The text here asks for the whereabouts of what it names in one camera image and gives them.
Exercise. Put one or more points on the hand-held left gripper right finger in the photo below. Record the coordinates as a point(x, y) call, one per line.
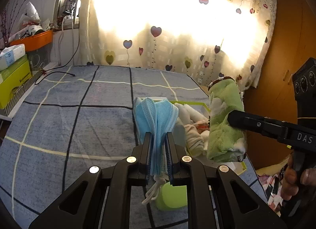
point(168, 155)

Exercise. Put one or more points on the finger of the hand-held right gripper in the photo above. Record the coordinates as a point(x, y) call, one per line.
point(246, 121)

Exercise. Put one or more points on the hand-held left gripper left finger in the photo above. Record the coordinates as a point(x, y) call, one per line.
point(148, 155)

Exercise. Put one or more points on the green towel with striped trim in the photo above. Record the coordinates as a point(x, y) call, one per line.
point(222, 120)

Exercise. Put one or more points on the beige sock red stripe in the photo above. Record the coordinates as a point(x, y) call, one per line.
point(195, 137)

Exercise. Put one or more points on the blue face mask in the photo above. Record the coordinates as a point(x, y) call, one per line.
point(155, 120)

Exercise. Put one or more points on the grey cloth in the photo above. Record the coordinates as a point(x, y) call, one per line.
point(184, 114)

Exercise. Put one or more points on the clear red snack packet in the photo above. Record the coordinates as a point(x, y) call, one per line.
point(201, 126)

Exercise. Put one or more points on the green-edged white cardboard box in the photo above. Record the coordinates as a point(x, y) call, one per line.
point(237, 168)

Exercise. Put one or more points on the white towel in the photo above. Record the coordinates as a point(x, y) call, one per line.
point(197, 114)

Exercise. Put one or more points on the person's right hand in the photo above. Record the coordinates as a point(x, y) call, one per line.
point(290, 182)

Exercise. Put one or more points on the green plastic container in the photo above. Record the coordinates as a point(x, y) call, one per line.
point(172, 199)

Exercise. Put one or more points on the pink patterned quilt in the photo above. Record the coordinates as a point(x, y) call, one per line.
point(269, 189)

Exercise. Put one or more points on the heart print curtain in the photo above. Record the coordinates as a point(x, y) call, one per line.
point(172, 46)

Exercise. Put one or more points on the black white striped tray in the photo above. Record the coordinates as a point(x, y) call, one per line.
point(24, 91)

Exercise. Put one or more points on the clear plastic storage box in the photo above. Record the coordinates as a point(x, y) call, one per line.
point(40, 56)

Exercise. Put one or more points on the lime green cardboard box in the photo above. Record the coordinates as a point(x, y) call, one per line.
point(14, 83)

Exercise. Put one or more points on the pale green flat box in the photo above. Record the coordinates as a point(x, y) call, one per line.
point(17, 65)

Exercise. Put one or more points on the orange plastic tray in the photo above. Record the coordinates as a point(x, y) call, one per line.
point(37, 40)

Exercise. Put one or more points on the black silver appliance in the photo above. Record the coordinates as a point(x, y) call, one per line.
point(70, 4)

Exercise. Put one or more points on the white blue tissue pack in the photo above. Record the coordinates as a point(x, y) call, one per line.
point(11, 55)

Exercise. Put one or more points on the pile of white bags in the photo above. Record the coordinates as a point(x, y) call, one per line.
point(29, 22)

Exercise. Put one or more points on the pink flower branches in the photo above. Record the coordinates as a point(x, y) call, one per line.
point(5, 26)

